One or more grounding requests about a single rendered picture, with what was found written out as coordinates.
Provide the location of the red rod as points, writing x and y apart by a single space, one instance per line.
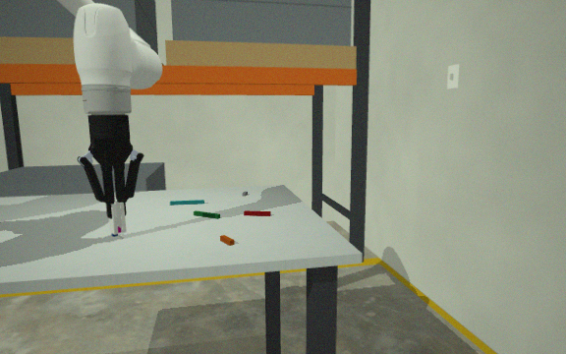
258 213

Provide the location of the orange rod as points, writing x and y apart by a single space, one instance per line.
227 240

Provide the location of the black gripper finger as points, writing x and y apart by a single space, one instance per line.
108 196
128 191

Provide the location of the green rod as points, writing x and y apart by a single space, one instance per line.
207 214

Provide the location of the turquoise rod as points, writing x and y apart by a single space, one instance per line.
187 202

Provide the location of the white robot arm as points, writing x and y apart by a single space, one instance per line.
107 58

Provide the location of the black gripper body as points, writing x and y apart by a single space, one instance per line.
110 132

